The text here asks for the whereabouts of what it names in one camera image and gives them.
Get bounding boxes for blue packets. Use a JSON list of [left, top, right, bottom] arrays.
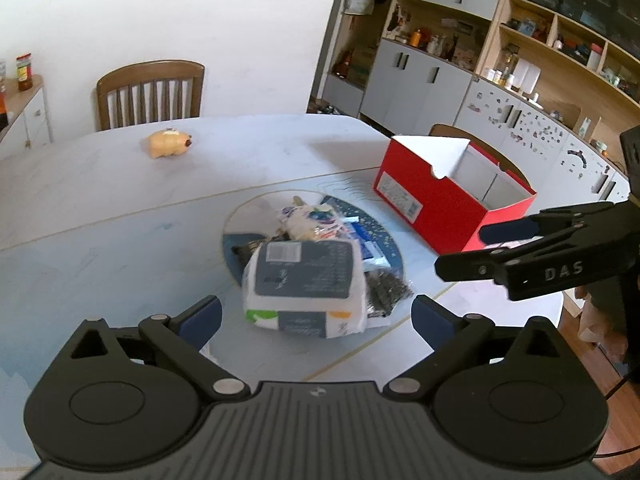
[[345, 215, 393, 271]]

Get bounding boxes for low grey cabinet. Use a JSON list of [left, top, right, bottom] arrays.
[[322, 74, 366, 117]]

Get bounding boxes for white tissue pack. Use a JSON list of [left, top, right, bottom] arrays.
[[241, 239, 368, 342]]

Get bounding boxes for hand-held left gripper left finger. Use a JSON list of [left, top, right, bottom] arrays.
[[65, 296, 251, 402]]

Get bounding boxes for round blue table mat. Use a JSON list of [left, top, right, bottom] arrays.
[[221, 191, 403, 331]]

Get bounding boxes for red cardboard box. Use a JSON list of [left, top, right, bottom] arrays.
[[372, 134, 537, 255]]

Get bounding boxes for white stickered cabinet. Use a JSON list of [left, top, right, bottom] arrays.
[[452, 76, 633, 206]]

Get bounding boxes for clear snack bag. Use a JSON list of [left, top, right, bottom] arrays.
[[277, 195, 351, 243]]

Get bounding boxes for white marble desktop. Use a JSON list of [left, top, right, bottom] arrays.
[[0, 112, 566, 476]]

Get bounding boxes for red lidded jar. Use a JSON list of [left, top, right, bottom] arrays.
[[15, 52, 33, 92]]

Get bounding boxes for yellow plush toy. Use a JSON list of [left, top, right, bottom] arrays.
[[148, 128, 193, 160]]

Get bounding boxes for wooden chair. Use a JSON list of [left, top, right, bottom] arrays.
[[96, 60, 206, 132], [429, 123, 531, 186]]

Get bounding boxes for wooden open shelf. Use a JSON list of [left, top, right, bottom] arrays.
[[320, 0, 403, 117]]

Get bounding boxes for black speckled bag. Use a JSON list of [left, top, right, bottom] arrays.
[[364, 267, 415, 320]]

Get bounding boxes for pink cloth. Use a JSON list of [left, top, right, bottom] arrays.
[[577, 285, 628, 366]]

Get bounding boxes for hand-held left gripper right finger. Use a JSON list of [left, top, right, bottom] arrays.
[[384, 295, 576, 402]]

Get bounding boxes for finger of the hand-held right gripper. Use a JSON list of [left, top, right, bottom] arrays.
[[434, 237, 551, 283], [478, 201, 616, 246]]

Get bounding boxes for grey floor cabinet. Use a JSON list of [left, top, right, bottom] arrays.
[[359, 40, 473, 137]]

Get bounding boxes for black cable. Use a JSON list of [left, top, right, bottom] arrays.
[[597, 367, 640, 458]]

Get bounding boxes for white wooden sideboard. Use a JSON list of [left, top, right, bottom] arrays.
[[0, 74, 53, 147]]

